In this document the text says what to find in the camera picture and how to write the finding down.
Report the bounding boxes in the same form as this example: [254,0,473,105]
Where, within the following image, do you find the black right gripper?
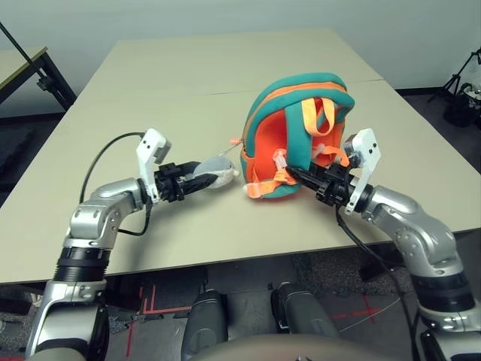
[289,165,361,208]

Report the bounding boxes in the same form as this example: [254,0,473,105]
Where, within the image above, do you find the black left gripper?
[153,161,222,202]

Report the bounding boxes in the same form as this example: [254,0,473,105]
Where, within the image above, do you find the grey plush shark pendant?
[191,156,241,189]

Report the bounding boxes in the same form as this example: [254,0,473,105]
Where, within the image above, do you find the teal and orange backpack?
[228,71,356,200]

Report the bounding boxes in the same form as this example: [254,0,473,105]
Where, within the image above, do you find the grey robot right leg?
[270,281,341,338]

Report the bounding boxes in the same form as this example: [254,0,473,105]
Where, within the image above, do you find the grey robot leg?
[180,289,228,358]
[270,281,341,338]

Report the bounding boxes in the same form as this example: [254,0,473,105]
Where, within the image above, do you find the grey robot left leg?
[180,289,228,358]

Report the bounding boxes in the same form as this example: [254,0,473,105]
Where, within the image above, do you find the grey robot torso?
[187,334,407,361]

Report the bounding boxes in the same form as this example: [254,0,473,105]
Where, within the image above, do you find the black foam floor mat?
[0,127,35,185]

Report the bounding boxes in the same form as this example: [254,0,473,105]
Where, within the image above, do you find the black tripod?
[428,47,481,102]

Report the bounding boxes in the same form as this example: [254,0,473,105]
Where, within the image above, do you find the black stand pole with clamp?
[0,20,53,92]

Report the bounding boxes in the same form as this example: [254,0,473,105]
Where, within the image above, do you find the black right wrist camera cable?
[334,153,422,361]

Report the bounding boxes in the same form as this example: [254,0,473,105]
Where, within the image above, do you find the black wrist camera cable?
[334,153,422,361]
[80,131,153,238]

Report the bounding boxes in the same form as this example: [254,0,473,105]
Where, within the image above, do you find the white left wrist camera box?
[135,128,173,204]

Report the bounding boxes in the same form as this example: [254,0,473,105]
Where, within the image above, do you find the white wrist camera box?
[135,128,173,204]
[343,128,381,215]

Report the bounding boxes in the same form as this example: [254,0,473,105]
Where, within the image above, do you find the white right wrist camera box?
[343,128,381,215]

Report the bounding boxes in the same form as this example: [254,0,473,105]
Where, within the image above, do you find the black left wrist camera cable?
[80,131,153,238]

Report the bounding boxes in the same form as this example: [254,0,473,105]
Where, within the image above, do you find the beige side table black frame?
[0,45,78,117]

